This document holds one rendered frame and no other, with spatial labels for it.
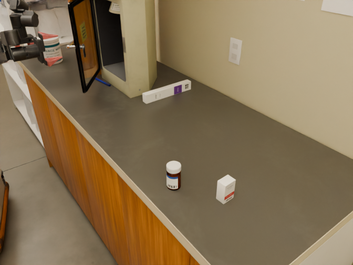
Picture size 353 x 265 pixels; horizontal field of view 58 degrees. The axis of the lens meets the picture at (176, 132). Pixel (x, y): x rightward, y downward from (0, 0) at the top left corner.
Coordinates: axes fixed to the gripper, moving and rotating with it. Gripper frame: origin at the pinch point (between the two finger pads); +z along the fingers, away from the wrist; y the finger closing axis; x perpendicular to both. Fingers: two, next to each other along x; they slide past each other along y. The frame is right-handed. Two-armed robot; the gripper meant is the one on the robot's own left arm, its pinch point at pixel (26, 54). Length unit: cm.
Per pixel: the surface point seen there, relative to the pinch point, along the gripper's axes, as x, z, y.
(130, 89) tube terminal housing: -46, 12, 33
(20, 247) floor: -13, 110, -35
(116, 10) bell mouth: -36, -23, 35
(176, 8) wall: -26, -17, 76
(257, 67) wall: -86, -1, 76
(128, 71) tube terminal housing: -46, 2, 33
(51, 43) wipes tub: 22.1, 3.3, 19.3
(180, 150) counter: -95, 17, 26
